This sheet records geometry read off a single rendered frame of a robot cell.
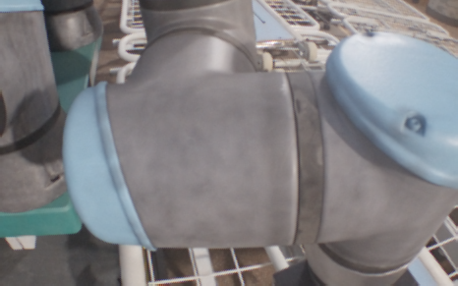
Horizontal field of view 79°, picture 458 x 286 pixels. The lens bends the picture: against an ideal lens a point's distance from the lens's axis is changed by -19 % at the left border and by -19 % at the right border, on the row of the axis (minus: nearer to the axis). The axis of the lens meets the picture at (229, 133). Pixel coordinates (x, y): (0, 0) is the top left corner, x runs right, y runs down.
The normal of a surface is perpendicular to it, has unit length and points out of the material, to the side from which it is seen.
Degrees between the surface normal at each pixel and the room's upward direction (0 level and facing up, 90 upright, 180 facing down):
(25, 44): 84
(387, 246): 97
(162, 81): 13
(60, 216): 90
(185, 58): 1
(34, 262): 0
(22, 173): 70
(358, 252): 99
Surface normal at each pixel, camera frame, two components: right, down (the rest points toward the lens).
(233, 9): 0.65, 0.44
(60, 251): 0.09, -0.76
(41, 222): 0.25, 0.64
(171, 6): -0.23, 0.64
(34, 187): 0.61, 0.25
